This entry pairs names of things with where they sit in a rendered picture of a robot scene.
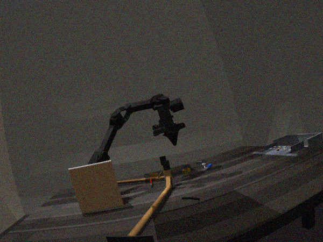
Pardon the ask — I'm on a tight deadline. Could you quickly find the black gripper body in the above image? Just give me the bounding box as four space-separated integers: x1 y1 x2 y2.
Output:
153 114 186 136

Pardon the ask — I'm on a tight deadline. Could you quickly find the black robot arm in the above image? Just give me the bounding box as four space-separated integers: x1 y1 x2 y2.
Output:
88 94 185 165

